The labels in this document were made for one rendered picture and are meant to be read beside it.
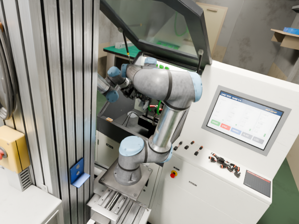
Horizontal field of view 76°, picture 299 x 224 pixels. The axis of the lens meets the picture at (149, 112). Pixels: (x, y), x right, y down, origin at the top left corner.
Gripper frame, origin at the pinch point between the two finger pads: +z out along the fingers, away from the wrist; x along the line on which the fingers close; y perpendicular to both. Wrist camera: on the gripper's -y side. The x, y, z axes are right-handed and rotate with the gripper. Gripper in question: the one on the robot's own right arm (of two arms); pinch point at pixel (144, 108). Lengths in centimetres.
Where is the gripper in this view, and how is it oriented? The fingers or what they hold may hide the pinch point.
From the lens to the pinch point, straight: 134.3
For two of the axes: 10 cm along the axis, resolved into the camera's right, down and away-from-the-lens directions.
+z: -1.6, 8.6, 4.9
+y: -5.1, 3.5, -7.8
